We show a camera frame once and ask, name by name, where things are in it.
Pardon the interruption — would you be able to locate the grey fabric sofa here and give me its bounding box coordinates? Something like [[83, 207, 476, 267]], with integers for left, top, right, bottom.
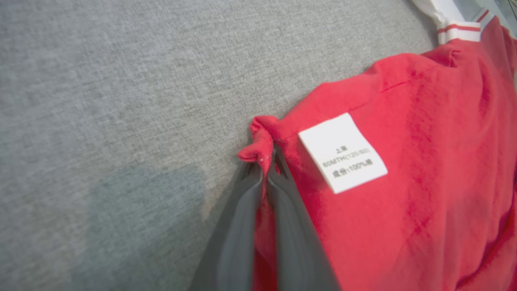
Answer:
[[0, 0, 445, 291]]

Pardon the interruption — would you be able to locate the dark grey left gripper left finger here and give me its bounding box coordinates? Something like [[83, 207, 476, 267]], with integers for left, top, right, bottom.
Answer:
[[188, 160, 265, 291]]

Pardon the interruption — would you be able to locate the red Bulls basketball jersey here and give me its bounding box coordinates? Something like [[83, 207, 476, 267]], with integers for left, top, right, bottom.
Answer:
[[237, 0, 517, 291]]

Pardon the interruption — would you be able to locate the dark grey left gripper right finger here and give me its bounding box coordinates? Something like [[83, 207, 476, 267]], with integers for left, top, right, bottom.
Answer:
[[267, 146, 343, 291]]

